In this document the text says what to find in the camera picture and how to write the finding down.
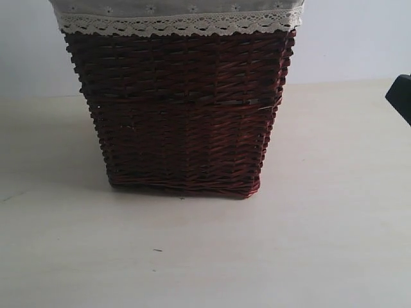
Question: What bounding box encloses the dark brown wicker basket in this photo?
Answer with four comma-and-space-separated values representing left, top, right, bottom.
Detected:
64, 30, 296, 199

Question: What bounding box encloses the white cloth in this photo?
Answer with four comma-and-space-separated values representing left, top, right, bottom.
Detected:
51, 0, 304, 37

